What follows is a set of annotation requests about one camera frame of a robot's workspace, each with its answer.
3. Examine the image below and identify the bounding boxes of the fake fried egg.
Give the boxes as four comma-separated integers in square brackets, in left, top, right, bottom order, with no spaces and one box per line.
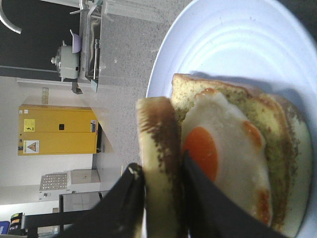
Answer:
[181,89,273,226]

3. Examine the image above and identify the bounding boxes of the light blue round plate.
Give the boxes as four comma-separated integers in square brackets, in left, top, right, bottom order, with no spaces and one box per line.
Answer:
[147,0,317,238]

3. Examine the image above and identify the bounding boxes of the yellow safety cabinet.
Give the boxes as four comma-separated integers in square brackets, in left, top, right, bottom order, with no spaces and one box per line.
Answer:
[18,104,99,156]

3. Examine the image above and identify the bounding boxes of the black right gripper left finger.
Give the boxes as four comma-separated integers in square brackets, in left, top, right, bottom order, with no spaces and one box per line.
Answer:
[56,163,145,238]

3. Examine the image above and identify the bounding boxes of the steel kitchen sink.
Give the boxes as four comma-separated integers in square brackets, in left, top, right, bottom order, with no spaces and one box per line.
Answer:
[72,0,106,93]

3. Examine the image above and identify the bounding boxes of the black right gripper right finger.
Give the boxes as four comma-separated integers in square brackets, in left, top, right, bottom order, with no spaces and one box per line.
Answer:
[182,152,284,238]

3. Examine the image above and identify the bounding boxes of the white perforated cabinet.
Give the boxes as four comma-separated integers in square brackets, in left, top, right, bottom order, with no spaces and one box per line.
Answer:
[39,169,100,201]

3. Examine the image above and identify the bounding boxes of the bread slice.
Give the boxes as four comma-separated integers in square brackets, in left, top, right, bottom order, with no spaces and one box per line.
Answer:
[171,73,313,238]
[136,97,188,238]

